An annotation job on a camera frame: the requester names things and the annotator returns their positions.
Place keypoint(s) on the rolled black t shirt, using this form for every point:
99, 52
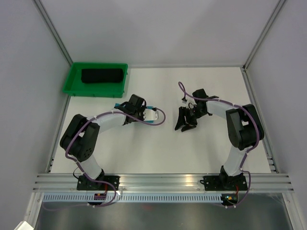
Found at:
102, 76

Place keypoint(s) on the green plastic tray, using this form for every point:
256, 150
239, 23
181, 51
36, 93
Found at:
73, 85

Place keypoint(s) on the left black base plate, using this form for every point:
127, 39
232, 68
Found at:
84, 184

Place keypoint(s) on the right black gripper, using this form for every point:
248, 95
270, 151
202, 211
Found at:
181, 121

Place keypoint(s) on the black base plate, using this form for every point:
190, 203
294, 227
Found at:
84, 184
228, 183

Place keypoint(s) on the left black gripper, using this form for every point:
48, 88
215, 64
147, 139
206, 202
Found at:
141, 110

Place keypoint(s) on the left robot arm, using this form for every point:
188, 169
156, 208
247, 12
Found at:
80, 137

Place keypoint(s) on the white slotted cable duct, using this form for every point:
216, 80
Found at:
139, 198

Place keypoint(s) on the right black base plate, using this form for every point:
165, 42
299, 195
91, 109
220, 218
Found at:
228, 183

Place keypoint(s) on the aluminium frame post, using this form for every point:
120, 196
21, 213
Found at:
48, 22
267, 27

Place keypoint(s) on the right aluminium frame post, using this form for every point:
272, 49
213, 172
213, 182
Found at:
267, 27

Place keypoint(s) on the teal t shirt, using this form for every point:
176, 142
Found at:
147, 107

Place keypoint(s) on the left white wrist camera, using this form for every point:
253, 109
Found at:
150, 115

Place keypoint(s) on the aluminium front rail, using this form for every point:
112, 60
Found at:
164, 183

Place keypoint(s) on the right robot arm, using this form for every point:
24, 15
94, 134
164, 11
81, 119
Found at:
244, 129

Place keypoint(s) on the left aluminium frame post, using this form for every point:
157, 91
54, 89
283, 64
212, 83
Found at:
48, 22

